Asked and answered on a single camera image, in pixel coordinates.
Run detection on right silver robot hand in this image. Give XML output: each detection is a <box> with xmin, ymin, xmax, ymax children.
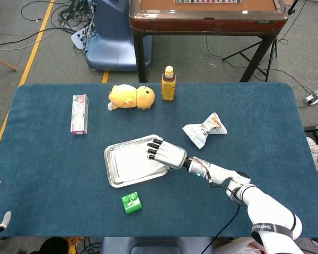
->
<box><xmin>146</xmin><ymin>138</ymin><xmax>189</xmax><ymax>169</ymax></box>

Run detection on stainless steel tray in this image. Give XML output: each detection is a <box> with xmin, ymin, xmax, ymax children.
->
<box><xmin>103</xmin><ymin>134</ymin><xmax>170</xmax><ymax>189</ymax></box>

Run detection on crumpled white snack bag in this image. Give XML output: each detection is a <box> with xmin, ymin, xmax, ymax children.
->
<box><xmin>182</xmin><ymin>112</ymin><xmax>228</xmax><ymax>150</ymax></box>

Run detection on green toy building block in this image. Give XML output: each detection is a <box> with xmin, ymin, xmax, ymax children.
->
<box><xmin>121</xmin><ymin>191</ymin><xmax>143</xmax><ymax>214</ymax></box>

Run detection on yellow tea bottle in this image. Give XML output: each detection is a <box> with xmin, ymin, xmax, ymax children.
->
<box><xmin>161</xmin><ymin>65</ymin><xmax>177</xmax><ymax>102</ymax></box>

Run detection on yellow plush duck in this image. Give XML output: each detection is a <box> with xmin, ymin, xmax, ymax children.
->
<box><xmin>107</xmin><ymin>84</ymin><xmax>156</xmax><ymax>111</ymax></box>

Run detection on grey robot torso base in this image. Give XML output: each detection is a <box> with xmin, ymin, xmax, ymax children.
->
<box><xmin>100</xmin><ymin>236</ymin><xmax>215</xmax><ymax>254</ymax></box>

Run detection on pink floral tissue box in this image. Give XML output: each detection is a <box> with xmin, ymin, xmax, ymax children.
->
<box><xmin>70</xmin><ymin>94</ymin><xmax>90</xmax><ymax>136</ymax></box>

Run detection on wooden pole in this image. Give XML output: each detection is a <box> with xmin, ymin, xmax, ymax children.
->
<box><xmin>0</xmin><ymin>52</ymin><xmax>18</xmax><ymax>71</ymax></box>

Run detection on blue machine base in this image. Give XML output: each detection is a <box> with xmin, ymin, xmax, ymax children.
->
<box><xmin>86</xmin><ymin>0</ymin><xmax>153</xmax><ymax>72</ymax></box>

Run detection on brown mahjong table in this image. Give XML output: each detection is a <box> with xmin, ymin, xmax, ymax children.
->
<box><xmin>128</xmin><ymin>0</ymin><xmax>289</xmax><ymax>83</ymax></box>

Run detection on white shoe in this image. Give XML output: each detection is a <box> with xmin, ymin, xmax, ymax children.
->
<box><xmin>306</xmin><ymin>137</ymin><xmax>318</xmax><ymax>173</ymax></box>

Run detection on black tripod stand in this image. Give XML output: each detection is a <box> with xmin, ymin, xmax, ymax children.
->
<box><xmin>222</xmin><ymin>37</ymin><xmax>279</xmax><ymax>83</ymax></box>

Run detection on white power strip with plugs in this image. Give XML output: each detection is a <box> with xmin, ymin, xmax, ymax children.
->
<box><xmin>70</xmin><ymin>28</ymin><xmax>90</xmax><ymax>52</ymax></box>

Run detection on white and grey power strip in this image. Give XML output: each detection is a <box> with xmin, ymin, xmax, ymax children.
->
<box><xmin>304</xmin><ymin>88</ymin><xmax>318</xmax><ymax>106</ymax></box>

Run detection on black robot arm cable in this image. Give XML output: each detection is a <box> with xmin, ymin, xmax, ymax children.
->
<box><xmin>200</xmin><ymin>182</ymin><xmax>241</xmax><ymax>254</ymax></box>

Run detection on tangled black floor cables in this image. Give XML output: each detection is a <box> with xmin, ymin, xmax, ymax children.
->
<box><xmin>57</xmin><ymin>0</ymin><xmax>96</xmax><ymax>35</ymax></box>

